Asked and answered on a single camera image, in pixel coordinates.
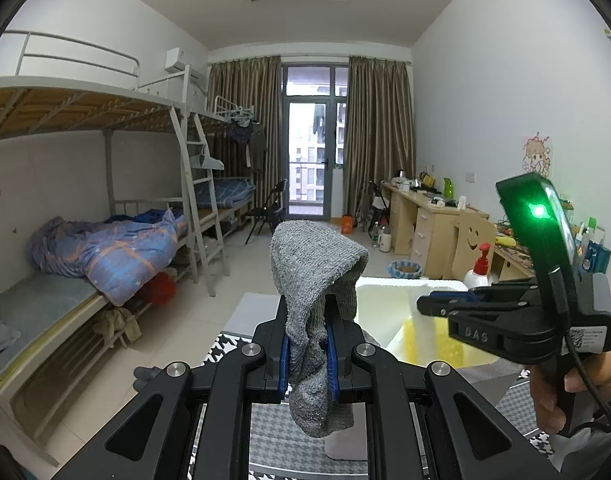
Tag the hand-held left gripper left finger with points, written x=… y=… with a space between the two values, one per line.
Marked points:
x=284 y=370

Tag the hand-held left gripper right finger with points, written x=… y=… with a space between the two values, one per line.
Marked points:
x=332 y=370

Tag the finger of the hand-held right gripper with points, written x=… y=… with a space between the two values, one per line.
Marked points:
x=450 y=295
x=485 y=327

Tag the grey sock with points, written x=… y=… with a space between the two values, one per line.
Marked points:
x=305 y=270

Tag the person's right forearm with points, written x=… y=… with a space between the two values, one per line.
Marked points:
x=585 y=452

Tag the person's right hand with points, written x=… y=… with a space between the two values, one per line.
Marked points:
x=543 y=400

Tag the yellow packet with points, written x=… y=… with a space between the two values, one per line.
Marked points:
x=505 y=241

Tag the white pump bottle red cap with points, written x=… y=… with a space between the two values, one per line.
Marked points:
x=478 y=277

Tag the wooden smiley chair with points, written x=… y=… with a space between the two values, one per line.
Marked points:
x=470 y=250

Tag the blue round basket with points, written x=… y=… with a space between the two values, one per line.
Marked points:
x=405 y=270

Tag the cluster of toiletry bottles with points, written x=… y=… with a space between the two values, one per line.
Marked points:
x=593 y=250

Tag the wooden desk with drawers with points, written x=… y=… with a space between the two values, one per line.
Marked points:
x=425 y=230

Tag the white plastic jug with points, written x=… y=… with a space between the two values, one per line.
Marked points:
x=384 y=240

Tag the green bottle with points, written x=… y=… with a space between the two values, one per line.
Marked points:
x=449 y=190

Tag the black folding chair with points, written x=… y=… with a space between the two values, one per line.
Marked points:
x=375 y=205
x=270 y=205

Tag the orange plastic bucket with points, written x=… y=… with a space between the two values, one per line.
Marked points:
x=348 y=225

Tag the red bag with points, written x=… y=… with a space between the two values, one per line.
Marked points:
x=160 y=290

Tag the white bed ladder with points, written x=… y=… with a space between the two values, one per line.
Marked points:
x=198 y=220

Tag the olive cloth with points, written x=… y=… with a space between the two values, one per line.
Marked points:
x=115 y=327

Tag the blue plaid bedsheet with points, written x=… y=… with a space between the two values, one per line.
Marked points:
x=225 y=192

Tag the blue plaid quilt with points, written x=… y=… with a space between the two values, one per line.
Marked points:
x=110 y=255

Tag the dark hanging clothes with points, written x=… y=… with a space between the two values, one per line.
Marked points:
x=245 y=142

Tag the glass balcony door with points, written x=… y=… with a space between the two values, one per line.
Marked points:
x=310 y=85

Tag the white metal bunk bed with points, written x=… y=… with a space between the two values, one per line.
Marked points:
x=75 y=105
x=220 y=125

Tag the grey mattress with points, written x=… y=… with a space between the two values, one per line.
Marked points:
x=35 y=305

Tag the white air conditioner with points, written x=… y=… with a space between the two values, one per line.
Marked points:
x=175 y=60

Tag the cartoon wall poster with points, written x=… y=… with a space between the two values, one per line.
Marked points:
x=537 y=155

